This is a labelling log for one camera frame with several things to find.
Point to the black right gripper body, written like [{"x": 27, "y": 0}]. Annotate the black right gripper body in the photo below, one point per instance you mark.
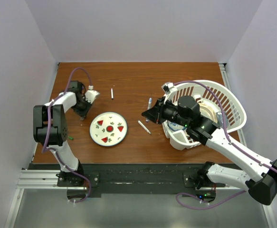
[{"x": 166, "y": 111}]

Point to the white pen with printed text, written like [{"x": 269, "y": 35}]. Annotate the white pen with printed text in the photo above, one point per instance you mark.
[{"x": 149, "y": 106}]

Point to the white plastic basket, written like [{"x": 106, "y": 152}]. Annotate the white plastic basket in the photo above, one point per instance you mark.
[{"x": 221, "y": 99}]

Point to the watermelon pattern plate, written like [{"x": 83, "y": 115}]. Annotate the watermelon pattern plate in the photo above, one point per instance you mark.
[{"x": 108, "y": 129}]

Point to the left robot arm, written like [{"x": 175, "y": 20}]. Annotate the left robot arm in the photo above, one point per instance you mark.
[{"x": 51, "y": 131}]

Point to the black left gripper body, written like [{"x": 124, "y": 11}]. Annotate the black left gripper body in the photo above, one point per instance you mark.
[{"x": 81, "y": 108}]

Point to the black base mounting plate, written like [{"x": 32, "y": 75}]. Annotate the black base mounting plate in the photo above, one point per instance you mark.
[{"x": 141, "y": 178}]

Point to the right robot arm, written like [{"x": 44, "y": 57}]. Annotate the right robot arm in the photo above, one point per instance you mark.
[{"x": 255, "y": 174}]

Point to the blue patterned bowl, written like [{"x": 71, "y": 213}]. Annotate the blue patterned bowl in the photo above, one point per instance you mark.
[{"x": 175, "y": 127}]

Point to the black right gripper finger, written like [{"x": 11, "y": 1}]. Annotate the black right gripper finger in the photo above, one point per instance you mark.
[
  {"x": 151, "y": 114},
  {"x": 157, "y": 104}
]

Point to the beige stacked plates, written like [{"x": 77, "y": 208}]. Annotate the beige stacked plates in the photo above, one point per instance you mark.
[{"x": 207, "y": 110}]

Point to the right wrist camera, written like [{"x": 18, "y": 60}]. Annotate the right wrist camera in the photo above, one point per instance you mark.
[{"x": 169, "y": 88}]

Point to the green-end white pen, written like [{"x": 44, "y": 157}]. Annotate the green-end white pen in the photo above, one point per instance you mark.
[{"x": 144, "y": 127}]

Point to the plain white blue-end pen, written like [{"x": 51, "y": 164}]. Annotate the plain white blue-end pen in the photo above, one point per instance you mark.
[{"x": 112, "y": 94}]

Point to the grey cup in basket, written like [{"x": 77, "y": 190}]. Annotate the grey cup in basket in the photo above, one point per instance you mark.
[{"x": 222, "y": 118}]

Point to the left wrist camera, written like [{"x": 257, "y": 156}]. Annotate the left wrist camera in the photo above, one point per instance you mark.
[{"x": 91, "y": 95}]

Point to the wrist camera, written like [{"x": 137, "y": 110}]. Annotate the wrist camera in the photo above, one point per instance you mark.
[
  {"x": 169, "y": 88},
  {"x": 91, "y": 95}
]

